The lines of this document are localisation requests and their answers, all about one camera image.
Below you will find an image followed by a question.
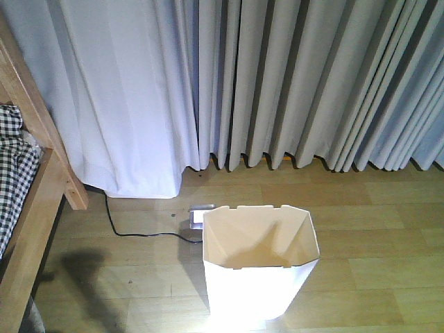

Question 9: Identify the wooden bed frame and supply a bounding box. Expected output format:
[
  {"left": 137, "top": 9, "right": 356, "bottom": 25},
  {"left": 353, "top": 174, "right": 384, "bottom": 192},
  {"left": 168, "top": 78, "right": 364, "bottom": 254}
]
[{"left": 1, "top": 18, "right": 88, "bottom": 332}]

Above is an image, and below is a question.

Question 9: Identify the floor power socket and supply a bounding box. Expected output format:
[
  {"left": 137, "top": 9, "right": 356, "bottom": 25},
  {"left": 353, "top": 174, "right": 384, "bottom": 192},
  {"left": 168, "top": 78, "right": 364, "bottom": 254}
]
[{"left": 189, "top": 204, "right": 216, "bottom": 230}]

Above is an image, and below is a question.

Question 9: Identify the white plastic trash bin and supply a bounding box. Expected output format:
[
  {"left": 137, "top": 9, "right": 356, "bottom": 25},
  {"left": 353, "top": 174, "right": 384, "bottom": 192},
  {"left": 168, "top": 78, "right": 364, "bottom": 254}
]
[{"left": 203, "top": 205, "right": 320, "bottom": 321}]

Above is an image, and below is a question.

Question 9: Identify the black white checkered bedding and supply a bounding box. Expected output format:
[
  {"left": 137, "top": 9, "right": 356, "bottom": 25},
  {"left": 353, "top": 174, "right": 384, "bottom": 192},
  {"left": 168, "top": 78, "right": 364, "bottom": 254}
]
[{"left": 1, "top": 105, "right": 42, "bottom": 254}]

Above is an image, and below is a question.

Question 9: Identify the white grey curtain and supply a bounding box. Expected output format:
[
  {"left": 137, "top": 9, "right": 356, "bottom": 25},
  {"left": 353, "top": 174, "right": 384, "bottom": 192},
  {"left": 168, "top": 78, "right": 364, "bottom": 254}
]
[{"left": 1, "top": 1, "right": 443, "bottom": 198}]

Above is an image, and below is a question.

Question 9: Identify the black power cord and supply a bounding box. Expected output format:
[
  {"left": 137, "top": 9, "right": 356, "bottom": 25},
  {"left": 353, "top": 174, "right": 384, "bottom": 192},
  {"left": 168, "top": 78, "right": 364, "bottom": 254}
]
[{"left": 103, "top": 190, "right": 204, "bottom": 244}]

